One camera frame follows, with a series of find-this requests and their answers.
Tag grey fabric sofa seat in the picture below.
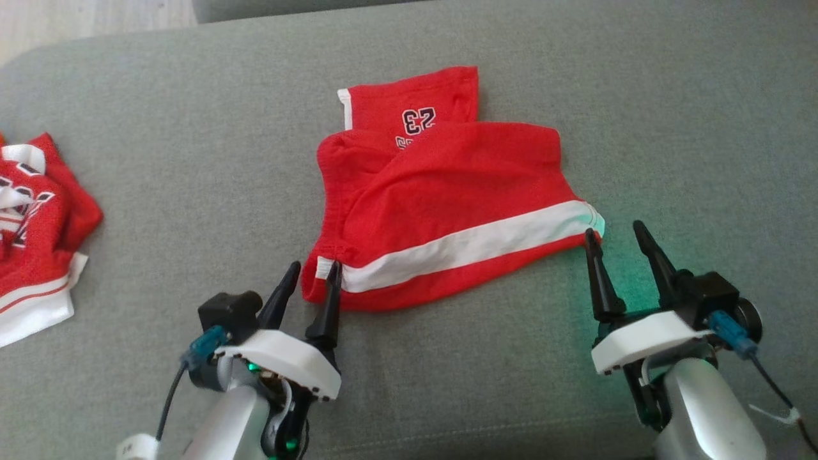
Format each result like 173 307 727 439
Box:
0 0 818 460

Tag white tag on left cable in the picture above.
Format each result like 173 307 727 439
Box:
116 433 159 460

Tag grey sofa back cushion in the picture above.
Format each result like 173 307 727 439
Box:
192 0 448 24

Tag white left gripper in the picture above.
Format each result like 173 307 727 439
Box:
214 260 343 457

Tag red and white jersey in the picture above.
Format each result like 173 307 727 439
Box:
0 132 104 349

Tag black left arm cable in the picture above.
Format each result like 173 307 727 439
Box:
155 325 229 443

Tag red shorts with white stripe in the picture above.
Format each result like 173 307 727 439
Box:
301 66 606 312

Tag white tie on right cable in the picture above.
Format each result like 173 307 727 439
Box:
748 402 801 427

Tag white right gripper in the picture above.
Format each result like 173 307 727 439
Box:
584 220 711 427

